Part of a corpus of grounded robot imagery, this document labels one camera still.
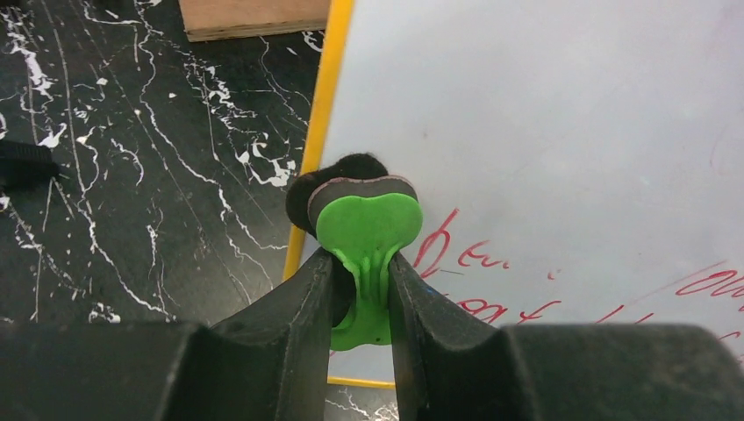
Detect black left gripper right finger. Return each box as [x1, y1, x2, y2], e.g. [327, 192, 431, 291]
[389, 255, 743, 420]

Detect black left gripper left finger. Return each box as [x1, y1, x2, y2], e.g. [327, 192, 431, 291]
[1, 250, 333, 420]

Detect green black whiteboard eraser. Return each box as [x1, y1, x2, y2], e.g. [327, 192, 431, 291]
[285, 153, 423, 352]

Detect brown wooden board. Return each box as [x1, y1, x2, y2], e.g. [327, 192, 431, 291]
[178, 0, 331, 42]

